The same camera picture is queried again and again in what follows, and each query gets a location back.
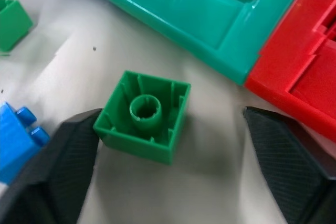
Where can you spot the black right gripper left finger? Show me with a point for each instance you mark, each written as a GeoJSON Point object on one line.
{"type": "Point", "coordinates": [50, 171]}

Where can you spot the teal green plastic bin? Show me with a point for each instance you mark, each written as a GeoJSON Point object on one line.
{"type": "Point", "coordinates": [199, 11]}

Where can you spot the red plastic bin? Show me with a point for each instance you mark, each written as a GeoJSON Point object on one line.
{"type": "Point", "coordinates": [296, 64]}

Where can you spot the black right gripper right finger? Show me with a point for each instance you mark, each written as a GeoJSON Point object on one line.
{"type": "Point", "coordinates": [286, 161]}

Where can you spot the blue building block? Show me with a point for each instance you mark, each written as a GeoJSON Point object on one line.
{"type": "Point", "coordinates": [15, 140]}

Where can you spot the green building block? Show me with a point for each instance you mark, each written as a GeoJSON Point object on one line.
{"type": "Point", "coordinates": [10, 24]}
{"type": "Point", "coordinates": [147, 119]}

